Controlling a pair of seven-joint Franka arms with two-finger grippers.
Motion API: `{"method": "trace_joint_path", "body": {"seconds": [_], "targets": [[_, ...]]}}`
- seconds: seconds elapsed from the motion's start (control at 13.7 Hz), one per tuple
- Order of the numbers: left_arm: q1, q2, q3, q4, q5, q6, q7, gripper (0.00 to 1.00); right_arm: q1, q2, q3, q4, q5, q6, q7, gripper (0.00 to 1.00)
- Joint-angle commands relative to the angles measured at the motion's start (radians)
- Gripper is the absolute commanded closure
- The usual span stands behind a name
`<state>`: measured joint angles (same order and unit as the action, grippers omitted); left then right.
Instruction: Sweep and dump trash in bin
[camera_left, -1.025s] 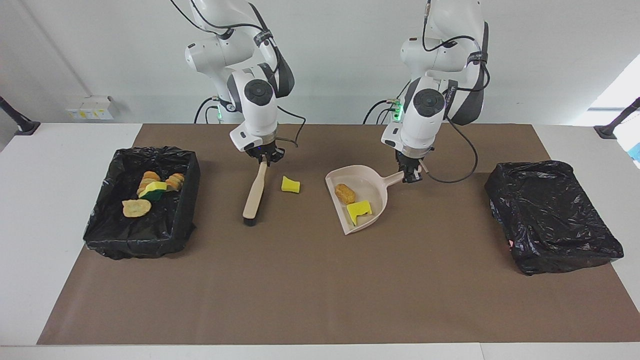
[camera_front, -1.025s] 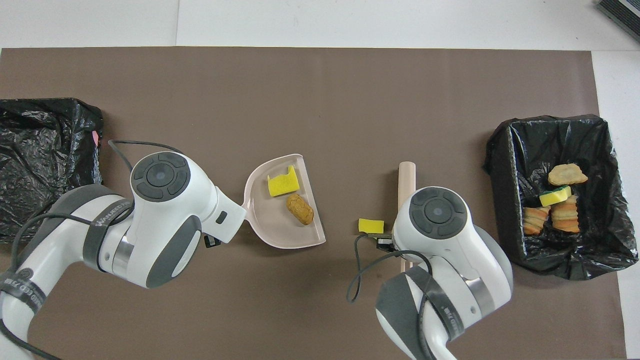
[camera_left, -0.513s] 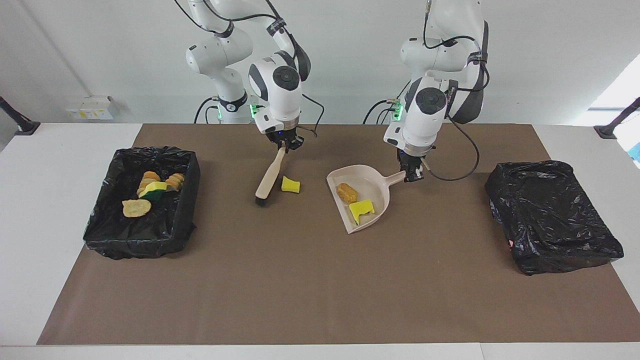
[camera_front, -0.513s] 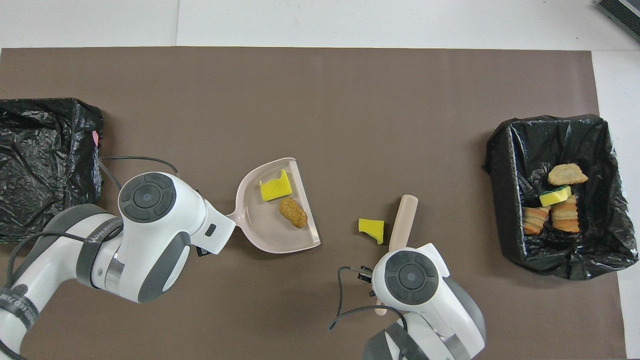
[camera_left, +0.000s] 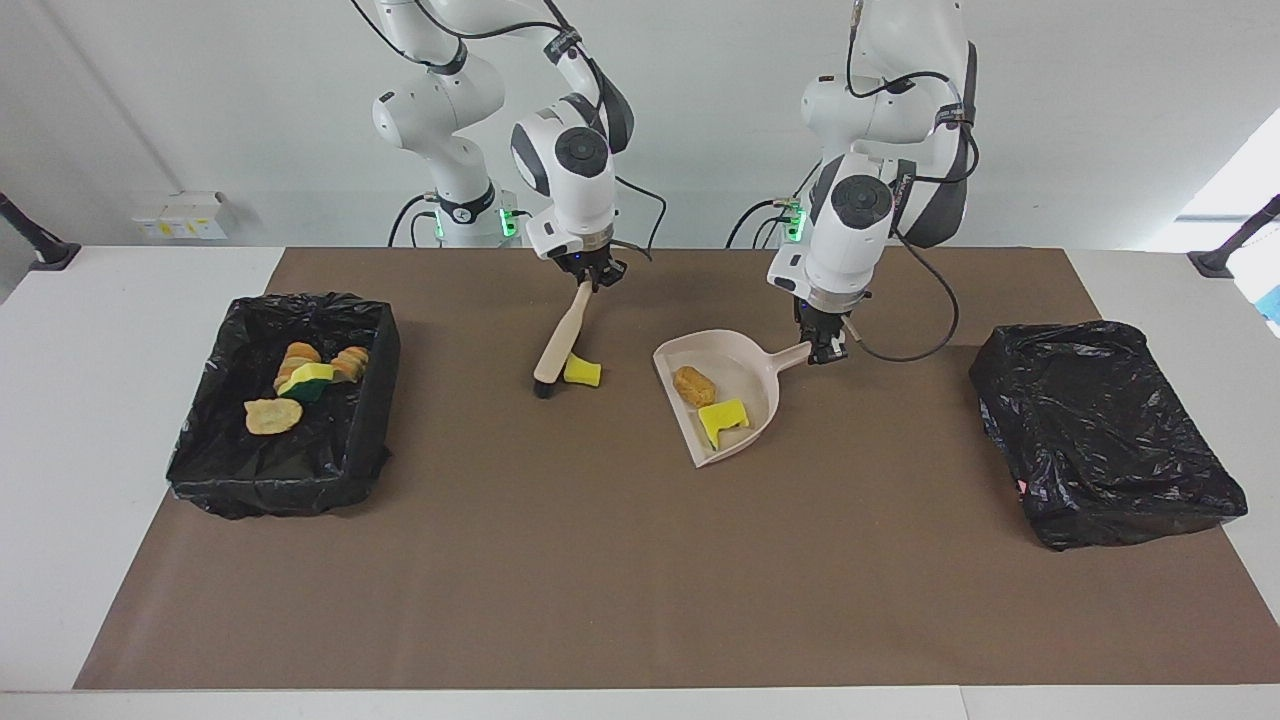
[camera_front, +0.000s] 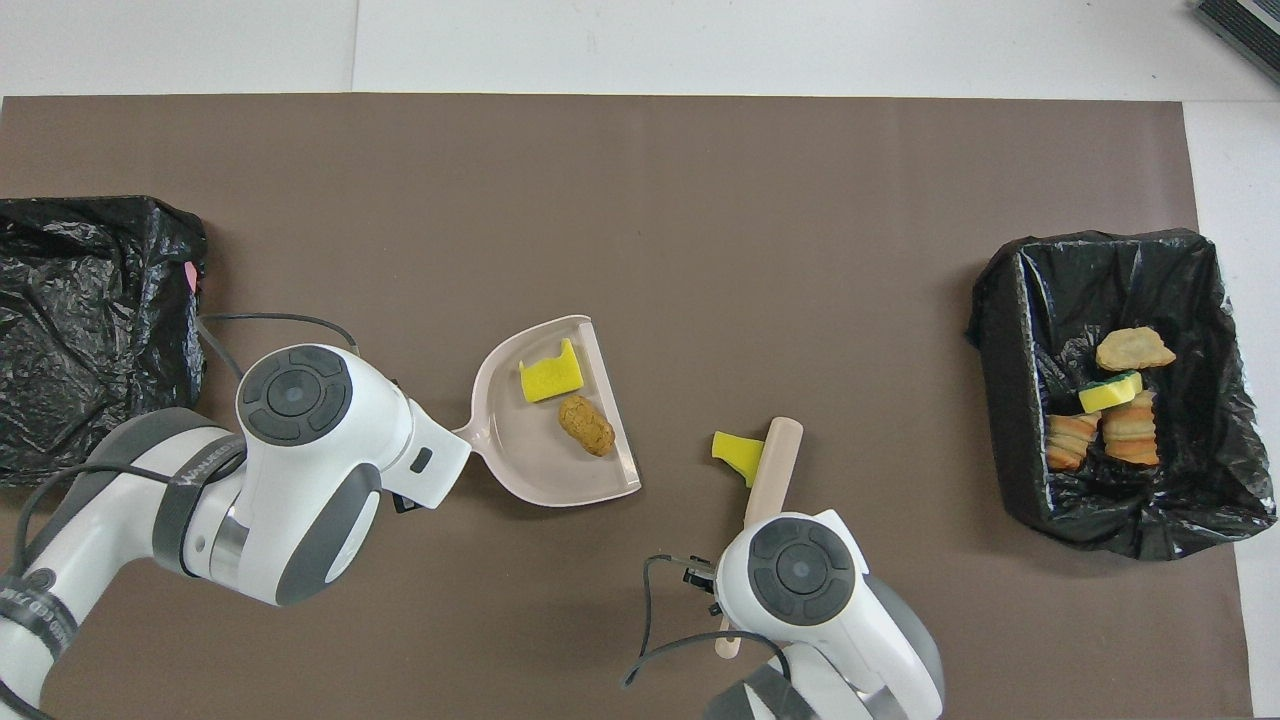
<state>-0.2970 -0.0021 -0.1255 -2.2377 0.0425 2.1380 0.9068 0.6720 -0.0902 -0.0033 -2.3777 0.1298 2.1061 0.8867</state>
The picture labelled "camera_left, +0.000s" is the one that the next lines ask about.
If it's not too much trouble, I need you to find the black bag covered bin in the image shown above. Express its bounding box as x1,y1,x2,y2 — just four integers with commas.
968,320,1249,552

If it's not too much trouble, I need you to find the open black lined trash bin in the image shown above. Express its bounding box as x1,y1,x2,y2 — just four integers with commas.
165,292,402,520

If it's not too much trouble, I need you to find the yellow sponge with green backing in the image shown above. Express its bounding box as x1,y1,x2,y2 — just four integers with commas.
277,363,336,403

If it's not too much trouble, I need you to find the black base cable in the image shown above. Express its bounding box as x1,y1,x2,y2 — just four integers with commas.
388,193,441,248
727,195,801,249

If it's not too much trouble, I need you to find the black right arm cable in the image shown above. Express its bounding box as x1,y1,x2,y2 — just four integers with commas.
350,0,669,263

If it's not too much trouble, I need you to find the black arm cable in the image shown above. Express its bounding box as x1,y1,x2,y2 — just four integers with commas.
350,0,669,263
845,0,981,364

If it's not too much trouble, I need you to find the beige plastic dustpan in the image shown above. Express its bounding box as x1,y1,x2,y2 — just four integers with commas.
653,329,813,469

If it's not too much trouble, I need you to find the black right base cable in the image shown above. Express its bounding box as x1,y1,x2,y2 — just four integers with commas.
388,193,441,248

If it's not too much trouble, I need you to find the brown table mat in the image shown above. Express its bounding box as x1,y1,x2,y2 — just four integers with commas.
73,247,1280,691

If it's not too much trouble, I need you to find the white wall socket box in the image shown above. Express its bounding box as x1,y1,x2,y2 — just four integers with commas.
132,192,239,241

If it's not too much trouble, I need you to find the beige hand brush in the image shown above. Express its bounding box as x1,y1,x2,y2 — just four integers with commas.
533,280,594,400

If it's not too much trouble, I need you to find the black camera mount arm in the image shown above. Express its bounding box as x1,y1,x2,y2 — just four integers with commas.
1188,195,1280,279
0,192,81,271

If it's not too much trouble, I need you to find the notched yellow sponge piece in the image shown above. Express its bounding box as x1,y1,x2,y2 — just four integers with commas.
698,398,750,451

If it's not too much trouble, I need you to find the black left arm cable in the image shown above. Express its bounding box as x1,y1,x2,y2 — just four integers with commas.
845,0,981,364

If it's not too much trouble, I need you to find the black left base cable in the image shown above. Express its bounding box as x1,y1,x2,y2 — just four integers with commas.
727,195,801,249

